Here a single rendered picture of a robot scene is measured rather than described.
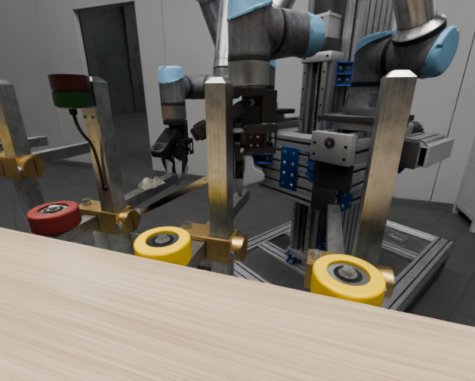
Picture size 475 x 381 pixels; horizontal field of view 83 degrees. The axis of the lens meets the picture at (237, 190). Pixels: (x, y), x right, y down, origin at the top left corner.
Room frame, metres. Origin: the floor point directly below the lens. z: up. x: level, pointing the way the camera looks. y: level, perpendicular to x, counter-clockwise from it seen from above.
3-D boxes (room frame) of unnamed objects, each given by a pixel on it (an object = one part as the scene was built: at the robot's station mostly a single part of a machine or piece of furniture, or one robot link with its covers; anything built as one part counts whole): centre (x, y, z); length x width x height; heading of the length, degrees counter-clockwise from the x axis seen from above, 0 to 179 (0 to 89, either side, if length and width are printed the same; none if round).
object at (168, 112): (0.87, 0.20, 1.05); 0.08 x 0.08 x 0.05
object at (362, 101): (0.92, -0.43, 1.09); 0.15 x 0.15 x 0.10
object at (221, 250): (0.46, 0.05, 0.83); 0.14 x 0.06 x 0.05; 72
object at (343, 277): (0.26, -0.13, 0.85); 0.08 x 0.08 x 0.11
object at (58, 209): (0.45, 0.34, 0.85); 0.08 x 0.08 x 0.11
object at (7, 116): (0.61, 0.50, 0.89); 0.04 x 0.04 x 0.48; 72
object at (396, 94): (0.37, -0.21, 0.89); 0.04 x 0.04 x 0.48; 72
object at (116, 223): (0.53, 0.29, 0.85); 0.14 x 0.06 x 0.05; 72
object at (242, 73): (0.53, -0.02, 1.13); 0.08 x 0.08 x 0.05
